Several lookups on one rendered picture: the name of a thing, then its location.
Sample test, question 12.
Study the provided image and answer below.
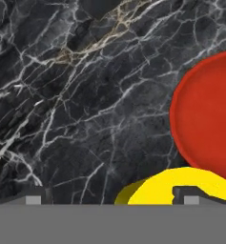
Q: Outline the yellow cup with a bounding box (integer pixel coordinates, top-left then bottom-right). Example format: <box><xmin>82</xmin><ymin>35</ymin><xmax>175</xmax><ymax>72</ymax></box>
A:
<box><xmin>113</xmin><ymin>166</ymin><xmax>226</xmax><ymax>206</ymax></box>

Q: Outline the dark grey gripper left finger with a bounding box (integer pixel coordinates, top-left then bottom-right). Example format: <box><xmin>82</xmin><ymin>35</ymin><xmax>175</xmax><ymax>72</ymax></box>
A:
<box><xmin>0</xmin><ymin>185</ymin><xmax>53</xmax><ymax>206</ymax></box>

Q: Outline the red bowl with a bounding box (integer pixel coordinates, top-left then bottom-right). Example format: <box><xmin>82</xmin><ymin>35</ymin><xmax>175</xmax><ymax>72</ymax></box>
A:
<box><xmin>169</xmin><ymin>51</ymin><xmax>226</xmax><ymax>185</ymax></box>

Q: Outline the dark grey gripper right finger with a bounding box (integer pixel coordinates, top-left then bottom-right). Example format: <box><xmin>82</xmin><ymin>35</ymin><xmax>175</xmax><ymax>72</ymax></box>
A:
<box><xmin>172</xmin><ymin>185</ymin><xmax>226</xmax><ymax>206</ymax></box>

